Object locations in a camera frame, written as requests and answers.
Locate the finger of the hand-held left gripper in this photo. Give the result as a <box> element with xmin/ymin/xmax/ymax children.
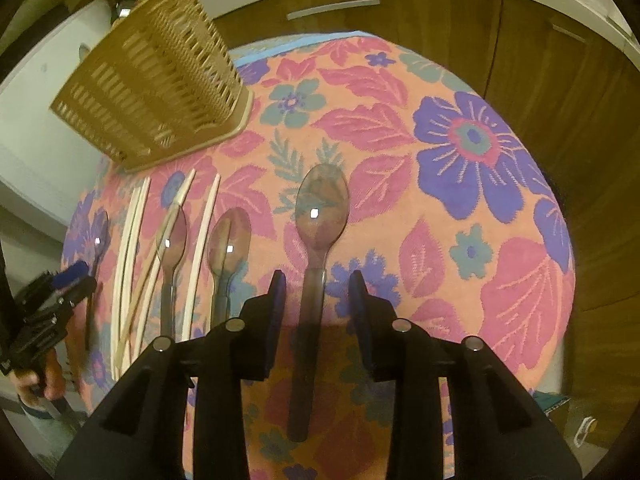
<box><xmin>39</xmin><ymin>276</ymin><xmax>99</xmax><ymax>330</ymax></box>
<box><xmin>27</xmin><ymin>261</ymin><xmax>87</xmax><ymax>306</ymax></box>

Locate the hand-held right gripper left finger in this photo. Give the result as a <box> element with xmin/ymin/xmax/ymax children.
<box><xmin>55</xmin><ymin>270</ymin><xmax>288</xmax><ymax>480</ymax></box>

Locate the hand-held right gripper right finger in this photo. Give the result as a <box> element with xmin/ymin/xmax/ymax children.
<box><xmin>348</xmin><ymin>270</ymin><xmax>583</xmax><ymax>480</ymax></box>

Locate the large clear plastic spoon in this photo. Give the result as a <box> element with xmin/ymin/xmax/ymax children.
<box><xmin>286</xmin><ymin>162</ymin><xmax>351</xmax><ymax>443</ymax></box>

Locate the beige slotted utensil basket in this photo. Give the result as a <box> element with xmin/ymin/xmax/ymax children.
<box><xmin>50</xmin><ymin>0</ymin><xmax>255</xmax><ymax>173</ymax></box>

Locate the person's left hand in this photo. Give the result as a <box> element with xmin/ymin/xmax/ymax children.
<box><xmin>15</xmin><ymin>347</ymin><xmax>68</xmax><ymax>402</ymax></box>

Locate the floral printed cloth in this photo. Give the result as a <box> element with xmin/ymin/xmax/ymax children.
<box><xmin>60</xmin><ymin>32</ymin><xmax>576</xmax><ymax>480</ymax></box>

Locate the teal cardboard box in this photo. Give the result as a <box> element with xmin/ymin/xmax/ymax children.
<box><xmin>536</xmin><ymin>391</ymin><xmax>572</xmax><ymax>412</ymax></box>

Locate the small white object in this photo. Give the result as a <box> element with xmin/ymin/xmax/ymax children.
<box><xmin>575</xmin><ymin>416</ymin><xmax>599</xmax><ymax>449</ymax></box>

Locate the wooden cabinet door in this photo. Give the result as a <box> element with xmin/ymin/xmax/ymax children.
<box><xmin>482</xmin><ymin>0</ymin><xmax>640</xmax><ymax>411</ymax></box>
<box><xmin>212</xmin><ymin>0</ymin><xmax>503</xmax><ymax>96</ymax></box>

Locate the silver cabinet handle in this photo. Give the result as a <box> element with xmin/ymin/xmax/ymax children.
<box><xmin>550</xmin><ymin>22</ymin><xmax>588</xmax><ymax>44</ymax></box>
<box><xmin>286</xmin><ymin>0</ymin><xmax>381</xmax><ymax>21</ymax></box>

